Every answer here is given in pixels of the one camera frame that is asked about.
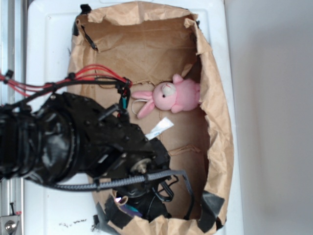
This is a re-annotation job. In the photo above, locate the brown paper bag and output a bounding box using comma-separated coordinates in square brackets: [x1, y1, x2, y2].
[68, 1, 234, 235]

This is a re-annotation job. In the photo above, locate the grey braided cable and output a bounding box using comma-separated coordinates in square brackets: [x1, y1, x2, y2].
[52, 169, 196, 220]

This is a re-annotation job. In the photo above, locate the white paper tag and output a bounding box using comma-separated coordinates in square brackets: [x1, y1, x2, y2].
[145, 117, 174, 141]

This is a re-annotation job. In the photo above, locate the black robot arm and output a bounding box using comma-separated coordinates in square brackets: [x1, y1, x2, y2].
[0, 93, 170, 220]

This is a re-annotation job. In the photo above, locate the red wire bundle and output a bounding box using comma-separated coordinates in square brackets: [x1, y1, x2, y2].
[0, 64, 134, 97]

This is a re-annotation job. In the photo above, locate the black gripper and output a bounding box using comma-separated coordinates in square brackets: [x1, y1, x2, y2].
[116, 181, 174, 219]

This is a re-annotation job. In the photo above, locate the aluminium extrusion frame rail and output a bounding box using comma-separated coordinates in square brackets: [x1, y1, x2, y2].
[0, 0, 29, 235]

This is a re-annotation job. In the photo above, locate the pink plush bunny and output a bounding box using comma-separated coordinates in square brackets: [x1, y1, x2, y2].
[132, 74, 201, 119]

